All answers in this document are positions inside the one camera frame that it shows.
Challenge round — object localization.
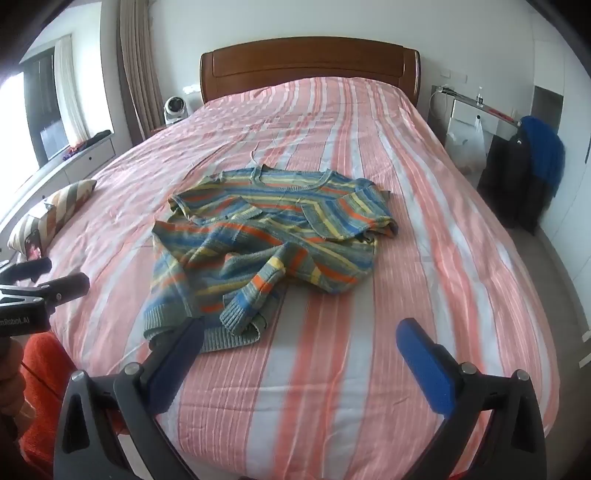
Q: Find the person's orange clothing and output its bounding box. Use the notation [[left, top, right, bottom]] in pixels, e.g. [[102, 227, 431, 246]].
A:
[[18, 331, 134, 462]]

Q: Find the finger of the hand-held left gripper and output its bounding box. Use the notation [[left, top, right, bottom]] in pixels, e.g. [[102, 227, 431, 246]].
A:
[[0, 257, 52, 283], [0, 272, 90, 315]]

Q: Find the white sheer curtain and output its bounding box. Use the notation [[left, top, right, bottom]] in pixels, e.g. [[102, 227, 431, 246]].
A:
[[54, 37, 90, 148]]

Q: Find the white desk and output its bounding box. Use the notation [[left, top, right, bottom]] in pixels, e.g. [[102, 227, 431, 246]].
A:
[[427, 84, 520, 149]]

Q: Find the striped pillow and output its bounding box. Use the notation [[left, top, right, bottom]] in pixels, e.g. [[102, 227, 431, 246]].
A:
[[7, 179, 98, 254]]

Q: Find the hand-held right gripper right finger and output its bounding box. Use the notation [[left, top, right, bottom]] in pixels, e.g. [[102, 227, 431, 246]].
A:
[[396, 318, 548, 480]]

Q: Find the person's left hand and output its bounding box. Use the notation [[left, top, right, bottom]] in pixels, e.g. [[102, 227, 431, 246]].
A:
[[0, 342, 26, 418]]

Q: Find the striped knit sweater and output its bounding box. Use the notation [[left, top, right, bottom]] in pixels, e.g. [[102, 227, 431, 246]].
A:
[[142, 167, 399, 354]]

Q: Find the black garment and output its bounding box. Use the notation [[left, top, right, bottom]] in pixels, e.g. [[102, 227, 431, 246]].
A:
[[475, 127, 555, 229]]

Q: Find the white drawer cabinet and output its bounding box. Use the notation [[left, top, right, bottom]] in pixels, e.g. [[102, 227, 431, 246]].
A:
[[0, 133, 116, 241]]

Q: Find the white cable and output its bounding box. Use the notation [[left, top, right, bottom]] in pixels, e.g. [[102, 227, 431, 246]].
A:
[[429, 85, 458, 121]]

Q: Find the wooden headboard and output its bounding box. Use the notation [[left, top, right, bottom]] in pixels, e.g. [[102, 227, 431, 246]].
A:
[[199, 36, 422, 109]]

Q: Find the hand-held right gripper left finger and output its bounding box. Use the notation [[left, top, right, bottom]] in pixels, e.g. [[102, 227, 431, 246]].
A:
[[53, 318, 206, 480]]

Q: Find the window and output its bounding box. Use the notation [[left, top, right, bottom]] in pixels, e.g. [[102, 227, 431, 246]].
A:
[[0, 46, 70, 169]]

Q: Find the white plastic bag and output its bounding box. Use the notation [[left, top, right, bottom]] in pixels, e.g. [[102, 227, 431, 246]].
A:
[[445, 115, 489, 174]]

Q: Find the white security camera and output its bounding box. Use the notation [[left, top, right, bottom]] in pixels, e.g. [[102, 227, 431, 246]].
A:
[[163, 95, 188, 125]]

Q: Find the brown curtain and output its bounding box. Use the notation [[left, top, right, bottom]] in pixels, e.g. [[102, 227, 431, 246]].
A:
[[117, 0, 168, 139]]

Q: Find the pink striped bedsheet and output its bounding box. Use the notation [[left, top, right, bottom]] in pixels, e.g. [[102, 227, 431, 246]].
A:
[[44, 76, 561, 480]]

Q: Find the blue jacket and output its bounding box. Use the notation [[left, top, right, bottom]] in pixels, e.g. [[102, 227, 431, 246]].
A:
[[517, 115, 566, 197]]

